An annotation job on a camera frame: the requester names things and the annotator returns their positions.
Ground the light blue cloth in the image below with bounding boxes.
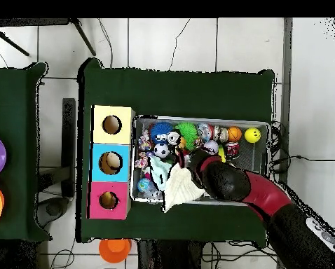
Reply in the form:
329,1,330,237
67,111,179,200
147,156,172,191

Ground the cream white waffle cloth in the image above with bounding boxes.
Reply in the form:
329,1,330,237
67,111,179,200
162,163,206,213

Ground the yellow duck plush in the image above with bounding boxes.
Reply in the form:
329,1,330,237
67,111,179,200
101,191,116,207

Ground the wooden box with three holes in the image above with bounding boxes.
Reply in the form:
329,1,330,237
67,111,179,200
86,104,136,220

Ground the small soccer ball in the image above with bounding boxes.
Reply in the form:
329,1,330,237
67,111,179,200
153,142,170,159

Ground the blue spiky ball with eyes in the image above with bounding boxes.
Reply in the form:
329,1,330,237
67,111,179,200
149,121,174,144

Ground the large green spiky ball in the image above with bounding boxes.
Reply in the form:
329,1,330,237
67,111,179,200
175,122,198,144

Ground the small orange basketball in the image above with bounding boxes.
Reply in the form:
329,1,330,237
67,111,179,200
226,126,242,143

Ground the yellow foam ball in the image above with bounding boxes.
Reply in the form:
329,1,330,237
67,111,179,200
243,127,261,144

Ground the black upright panel stand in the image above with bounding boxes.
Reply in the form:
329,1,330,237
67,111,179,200
36,97,76,228

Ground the orange plastic cup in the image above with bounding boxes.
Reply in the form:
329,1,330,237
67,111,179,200
98,238,132,264

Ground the black tripod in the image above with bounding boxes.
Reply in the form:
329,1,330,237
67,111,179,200
0,18,97,57

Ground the dark green side tablecloth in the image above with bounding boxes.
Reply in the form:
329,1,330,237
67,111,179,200
0,62,52,243

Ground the shallow wire mesh bin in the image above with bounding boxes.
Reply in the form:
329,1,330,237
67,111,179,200
129,115,271,207

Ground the thin black floor cable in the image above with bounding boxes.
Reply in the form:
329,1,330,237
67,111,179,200
168,18,191,71

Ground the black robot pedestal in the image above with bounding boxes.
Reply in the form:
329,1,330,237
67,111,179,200
136,240,205,269

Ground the black power cable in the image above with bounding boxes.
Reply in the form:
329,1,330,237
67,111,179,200
271,154,335,163

